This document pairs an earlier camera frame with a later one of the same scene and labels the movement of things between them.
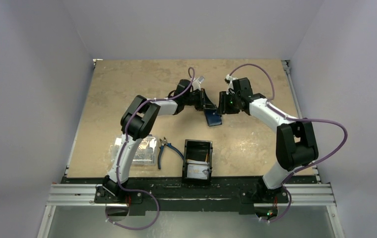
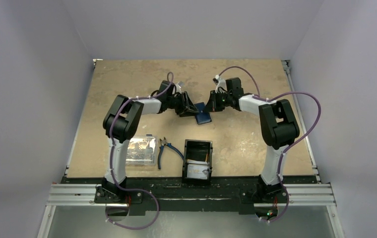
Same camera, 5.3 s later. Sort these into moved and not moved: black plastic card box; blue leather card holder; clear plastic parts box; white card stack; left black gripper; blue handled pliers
Moved: blue leather card holder; left black gripper
Not moved: clear plastic parts box; blue handled pliers; black plastic card box; white card stack
